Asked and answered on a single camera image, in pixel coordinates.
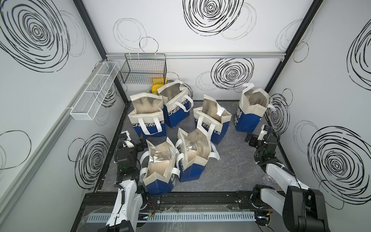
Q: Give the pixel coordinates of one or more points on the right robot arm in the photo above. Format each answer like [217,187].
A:
[302,208]

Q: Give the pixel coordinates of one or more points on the black wire basket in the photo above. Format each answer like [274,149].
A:
[144,68]

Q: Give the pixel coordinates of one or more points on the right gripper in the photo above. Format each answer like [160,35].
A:
[254,138]

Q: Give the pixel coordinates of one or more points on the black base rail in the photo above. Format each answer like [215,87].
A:
[240,199]

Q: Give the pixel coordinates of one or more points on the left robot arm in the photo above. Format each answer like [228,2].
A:
[129,200]

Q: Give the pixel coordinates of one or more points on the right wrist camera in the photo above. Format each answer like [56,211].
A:
[264,131]

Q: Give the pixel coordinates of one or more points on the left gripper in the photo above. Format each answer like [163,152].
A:
[142,144]

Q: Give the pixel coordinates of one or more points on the white wire shelf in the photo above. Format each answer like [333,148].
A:
[97,88]

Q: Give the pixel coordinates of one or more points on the takeout bag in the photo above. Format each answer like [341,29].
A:
[147,118]
[251,107]
[212,117]
[177,102]
[160,173]
[195,149]

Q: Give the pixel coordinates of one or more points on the clear plastic cup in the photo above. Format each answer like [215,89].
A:
[268,180]

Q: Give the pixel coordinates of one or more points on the grey cable duct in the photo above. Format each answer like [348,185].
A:
[198,217]

